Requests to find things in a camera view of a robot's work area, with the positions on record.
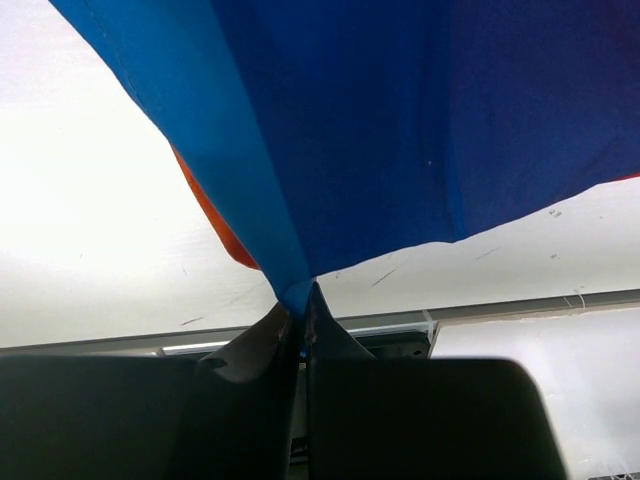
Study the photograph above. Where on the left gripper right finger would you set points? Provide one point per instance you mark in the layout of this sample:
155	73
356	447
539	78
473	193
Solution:
451	418

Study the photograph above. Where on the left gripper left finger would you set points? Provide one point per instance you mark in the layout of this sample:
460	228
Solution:
225	416

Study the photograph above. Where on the rainbow striped shorts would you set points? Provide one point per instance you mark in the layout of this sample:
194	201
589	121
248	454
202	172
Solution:
328	133

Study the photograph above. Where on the aluminium table edge rail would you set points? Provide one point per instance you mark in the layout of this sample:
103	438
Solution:
425	321

